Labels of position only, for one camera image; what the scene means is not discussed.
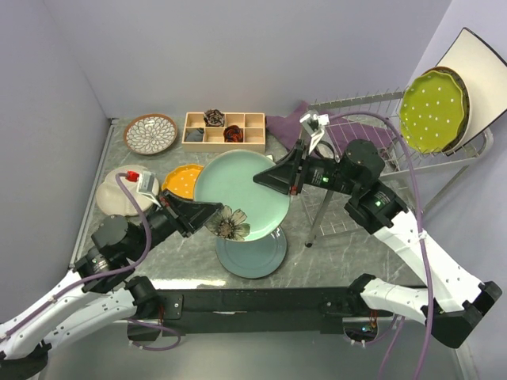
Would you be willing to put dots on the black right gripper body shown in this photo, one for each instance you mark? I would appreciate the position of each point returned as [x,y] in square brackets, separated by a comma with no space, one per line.
[323,172]

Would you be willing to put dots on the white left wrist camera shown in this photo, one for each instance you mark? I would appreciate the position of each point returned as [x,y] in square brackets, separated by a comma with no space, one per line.
[146,184]

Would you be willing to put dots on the floral patterned round plate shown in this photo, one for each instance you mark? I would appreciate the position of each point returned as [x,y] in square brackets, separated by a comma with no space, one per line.
[150,134]

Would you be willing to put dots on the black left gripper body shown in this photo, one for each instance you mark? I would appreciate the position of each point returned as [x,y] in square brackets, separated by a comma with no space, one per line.
[161,225]

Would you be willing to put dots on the brown rimmed rear plate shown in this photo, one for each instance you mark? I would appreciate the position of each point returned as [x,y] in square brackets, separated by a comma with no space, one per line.
[449,109]

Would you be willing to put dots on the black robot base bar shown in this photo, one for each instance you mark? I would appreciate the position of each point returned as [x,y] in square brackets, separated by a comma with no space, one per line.
[321,309]

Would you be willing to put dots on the green scalloped plate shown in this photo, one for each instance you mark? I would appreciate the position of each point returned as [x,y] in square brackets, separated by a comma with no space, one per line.
[413,115]

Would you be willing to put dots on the mint green flower plate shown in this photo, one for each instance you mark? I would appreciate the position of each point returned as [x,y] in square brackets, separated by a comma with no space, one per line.
[250,211]

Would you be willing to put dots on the steel dish rack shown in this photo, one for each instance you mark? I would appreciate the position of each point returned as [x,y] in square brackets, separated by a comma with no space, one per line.
[362,117]

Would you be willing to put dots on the dark grey rolled fabric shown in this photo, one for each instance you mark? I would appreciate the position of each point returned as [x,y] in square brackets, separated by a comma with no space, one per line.
[195,136]

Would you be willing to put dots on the orange black rolled fabric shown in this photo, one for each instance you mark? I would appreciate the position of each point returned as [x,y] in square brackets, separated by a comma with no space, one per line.
[233,134]

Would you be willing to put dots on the rear white square plate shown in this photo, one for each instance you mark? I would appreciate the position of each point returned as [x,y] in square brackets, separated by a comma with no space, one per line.
[483,71]

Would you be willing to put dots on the brown patterned rolled fabric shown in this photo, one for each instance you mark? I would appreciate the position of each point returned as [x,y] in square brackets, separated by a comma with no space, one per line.
[214,118]

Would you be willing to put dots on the cream divided plate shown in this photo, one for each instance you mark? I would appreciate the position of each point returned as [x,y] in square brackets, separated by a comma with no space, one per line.
[111,200]

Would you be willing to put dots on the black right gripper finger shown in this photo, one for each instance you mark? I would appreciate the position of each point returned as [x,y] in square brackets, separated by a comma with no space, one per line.
[300,149]
[283,177]

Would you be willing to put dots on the purple cloth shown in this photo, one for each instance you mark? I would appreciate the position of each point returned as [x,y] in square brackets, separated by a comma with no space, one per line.
[293,126]

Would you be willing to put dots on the yellow polka dot plate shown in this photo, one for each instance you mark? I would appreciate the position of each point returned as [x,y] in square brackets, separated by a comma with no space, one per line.
[181,181]

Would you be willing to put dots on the teal round plate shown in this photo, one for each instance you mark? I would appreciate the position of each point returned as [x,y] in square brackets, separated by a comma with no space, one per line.
[253,259]

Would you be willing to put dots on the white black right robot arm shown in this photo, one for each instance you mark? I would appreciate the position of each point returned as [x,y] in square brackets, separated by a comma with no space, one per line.
[453,301]

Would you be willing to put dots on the wooden compartment tray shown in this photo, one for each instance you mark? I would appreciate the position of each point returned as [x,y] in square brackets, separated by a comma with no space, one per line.
[252,124]

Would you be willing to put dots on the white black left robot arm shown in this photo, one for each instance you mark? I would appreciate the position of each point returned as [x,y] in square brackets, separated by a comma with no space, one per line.
[101,287]

